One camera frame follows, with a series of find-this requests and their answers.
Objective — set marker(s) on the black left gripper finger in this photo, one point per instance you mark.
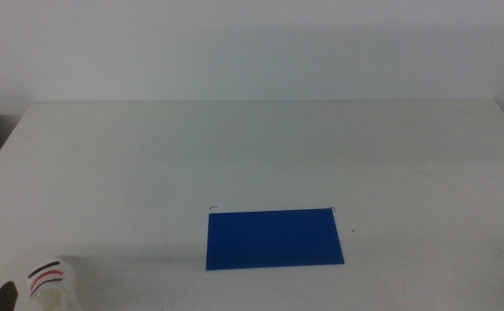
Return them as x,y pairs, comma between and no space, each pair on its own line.
4,299

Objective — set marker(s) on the blue rectangular mat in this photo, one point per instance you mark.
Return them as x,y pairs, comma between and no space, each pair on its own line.
273,238

